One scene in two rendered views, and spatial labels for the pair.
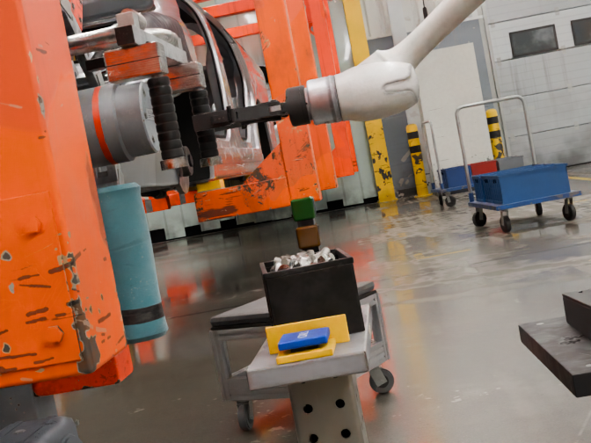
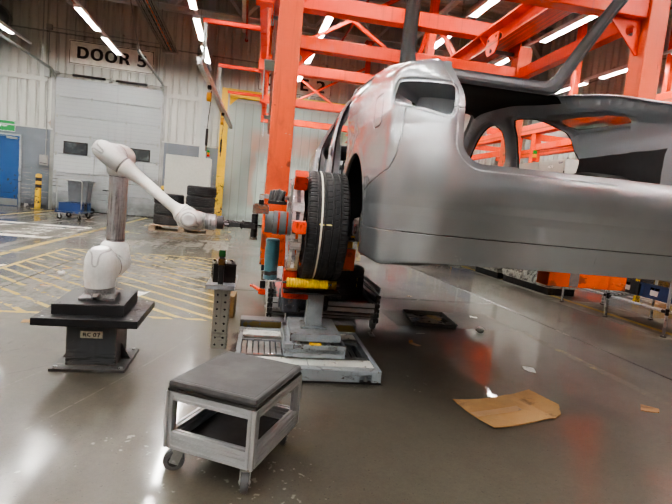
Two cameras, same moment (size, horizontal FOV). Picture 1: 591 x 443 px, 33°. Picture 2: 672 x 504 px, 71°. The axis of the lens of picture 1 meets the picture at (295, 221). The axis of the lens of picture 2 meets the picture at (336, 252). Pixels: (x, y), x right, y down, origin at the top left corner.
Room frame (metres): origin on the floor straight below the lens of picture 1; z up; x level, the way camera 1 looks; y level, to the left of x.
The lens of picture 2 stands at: (4.64, -0.09, 1.00)
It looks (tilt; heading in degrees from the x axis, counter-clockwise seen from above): 6 degrees down; 165
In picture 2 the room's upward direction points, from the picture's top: 5 degrees clockwise
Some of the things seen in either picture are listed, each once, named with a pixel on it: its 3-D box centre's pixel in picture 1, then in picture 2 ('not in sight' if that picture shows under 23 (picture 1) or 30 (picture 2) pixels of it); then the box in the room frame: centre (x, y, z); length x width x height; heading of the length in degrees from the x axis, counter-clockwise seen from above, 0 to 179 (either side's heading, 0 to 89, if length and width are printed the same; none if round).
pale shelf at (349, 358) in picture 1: (317, 341); (222, 281); (1.57, 0.00, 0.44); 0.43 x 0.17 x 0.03; 174
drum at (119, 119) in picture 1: (95, 127); (282, 222); (1.77, 0.32, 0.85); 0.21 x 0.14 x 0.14; 84
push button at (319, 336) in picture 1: (304, 342); not in sight; (1.40, 0.02, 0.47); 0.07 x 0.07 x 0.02; 84
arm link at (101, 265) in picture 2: not in sight; (101, 266); (1.83, -0.66, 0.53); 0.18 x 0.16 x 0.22; 170
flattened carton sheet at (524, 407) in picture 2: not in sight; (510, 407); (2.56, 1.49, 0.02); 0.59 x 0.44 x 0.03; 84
